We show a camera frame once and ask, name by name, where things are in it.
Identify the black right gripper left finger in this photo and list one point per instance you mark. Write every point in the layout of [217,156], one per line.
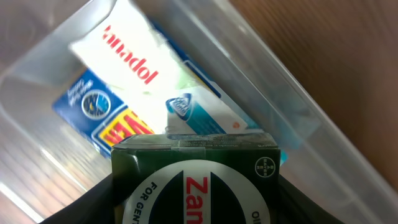
[93,207]

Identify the green Zam-Buk box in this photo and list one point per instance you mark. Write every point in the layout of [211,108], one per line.
[189,178]

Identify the blue fever medicine box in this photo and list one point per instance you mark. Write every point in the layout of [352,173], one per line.
[99,115]

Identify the white Panadol packet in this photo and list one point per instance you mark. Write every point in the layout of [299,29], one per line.
[139,65]

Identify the clear plastic container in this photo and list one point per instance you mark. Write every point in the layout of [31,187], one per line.
[46,165]

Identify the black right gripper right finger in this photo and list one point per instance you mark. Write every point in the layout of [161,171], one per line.
[296,208]

